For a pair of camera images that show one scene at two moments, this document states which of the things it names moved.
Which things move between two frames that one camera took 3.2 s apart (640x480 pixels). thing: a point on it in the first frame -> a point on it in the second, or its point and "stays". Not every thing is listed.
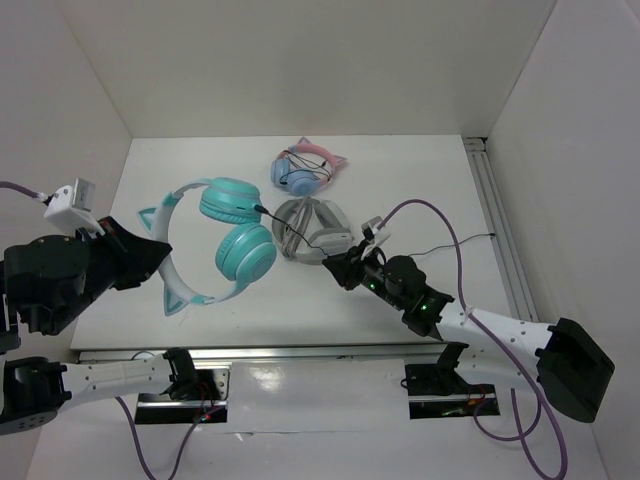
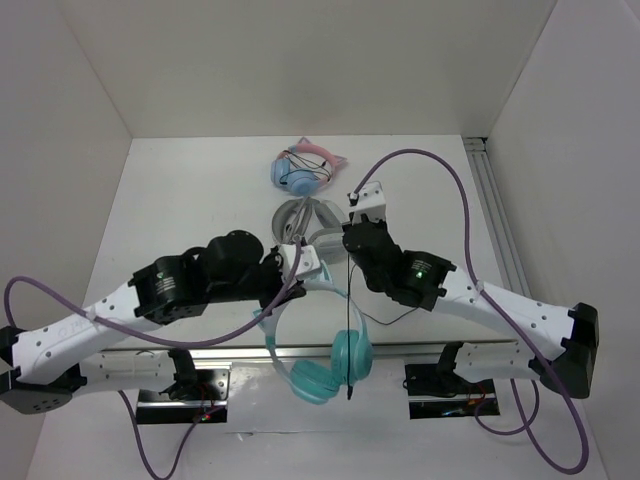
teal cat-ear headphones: (245, 250) -> (352, 347)
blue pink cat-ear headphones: (304, 167) stays
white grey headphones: (307, 230) stays
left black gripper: (139, 255) -> (272, 260)
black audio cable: (325, 253) -> (349, 295)
